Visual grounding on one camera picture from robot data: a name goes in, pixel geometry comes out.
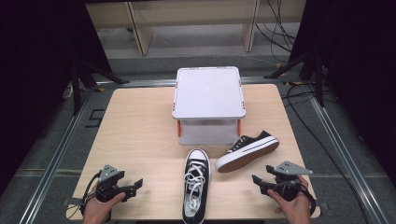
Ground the long black floor cable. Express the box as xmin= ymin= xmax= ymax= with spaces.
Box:
xmin=280 ymin=82 xmax=372 ymax=224

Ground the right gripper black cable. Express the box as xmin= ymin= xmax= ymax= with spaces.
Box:
xmin=299 ymin=184 xmax=318 ymax=217

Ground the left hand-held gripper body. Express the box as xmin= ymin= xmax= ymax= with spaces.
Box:
xmin=95 ymin=164 xmax=126 ymax=203

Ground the metal floor rail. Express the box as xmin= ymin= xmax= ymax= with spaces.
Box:
xmin=18 ymin=89 xmax=95 ymax=224
xmin=305 ymin=92 xmax=390 ymax=224

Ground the black tripod stand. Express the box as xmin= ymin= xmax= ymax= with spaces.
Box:
xmin=69 ymin=57 xmax=131 ymax=117
xmin=263 ymin=49 xmax=327 ymax=108

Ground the beige wooden furniture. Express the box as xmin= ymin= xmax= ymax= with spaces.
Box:
xmin=85 ymin=0 xmax=308 ymax=57

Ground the white two-tier shoe rack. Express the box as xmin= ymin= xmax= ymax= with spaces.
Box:
xmin=171 ymin=65 xmax=247 ymax=147

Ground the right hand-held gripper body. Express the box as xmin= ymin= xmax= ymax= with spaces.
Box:
xmin=273 ymin=160 xmax=314 ymax=203

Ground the person's left hand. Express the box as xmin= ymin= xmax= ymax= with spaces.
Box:
xmin=81 ymin=190 xmax=127 ymax=224

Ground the black curtain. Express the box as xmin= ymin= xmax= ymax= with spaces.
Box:
xmin=289 ymin=0 xmax=396 ymax=180
xmin=0 ymin=0 xmax=114 ymax=195

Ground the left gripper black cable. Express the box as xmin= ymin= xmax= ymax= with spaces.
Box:
xmin=66 ymin=170 xmax=104 ymax=219

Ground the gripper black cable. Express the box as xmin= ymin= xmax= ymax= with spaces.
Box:
xmin=66 ymin=170 xmax=104 ymax=219
xmin=299 ymin=184 xmax=318 ymax=217

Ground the black canvas sneaker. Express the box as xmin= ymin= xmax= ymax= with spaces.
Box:
xmin=181 ymin=147 xmax=212 ymax=224
xmin=214 ymin=130 xmax=280 ymax=174

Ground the person's right hand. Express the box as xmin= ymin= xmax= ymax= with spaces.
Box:
xmin=266 ymin=175 xmax=313 ymax=224

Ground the bundle of black floor cables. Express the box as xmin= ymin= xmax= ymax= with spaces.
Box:
xmin=255 ymin=0 xmax=297 ymax=63

